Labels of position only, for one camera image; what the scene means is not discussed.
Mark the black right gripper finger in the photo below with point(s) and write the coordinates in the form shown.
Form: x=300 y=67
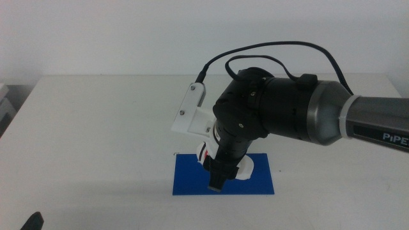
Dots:
x=216 y=183

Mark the white child's sandal shoe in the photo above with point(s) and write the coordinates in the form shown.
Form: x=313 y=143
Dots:
x=246 y=169

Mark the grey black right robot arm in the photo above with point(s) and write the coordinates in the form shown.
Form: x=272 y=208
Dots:
x=287 y=108

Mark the blue rectangular mat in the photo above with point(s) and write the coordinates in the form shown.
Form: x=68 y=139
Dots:
x=191 y=182

